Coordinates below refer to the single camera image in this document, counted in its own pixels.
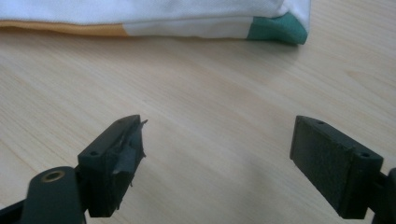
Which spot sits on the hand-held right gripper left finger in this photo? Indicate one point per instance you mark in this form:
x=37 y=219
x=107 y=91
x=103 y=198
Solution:
x=107 y=168

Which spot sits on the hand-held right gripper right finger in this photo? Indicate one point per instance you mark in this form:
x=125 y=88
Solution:
x=327 y=168

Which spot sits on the white tote bag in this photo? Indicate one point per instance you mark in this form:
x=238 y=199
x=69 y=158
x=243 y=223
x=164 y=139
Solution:
x=155 y=11

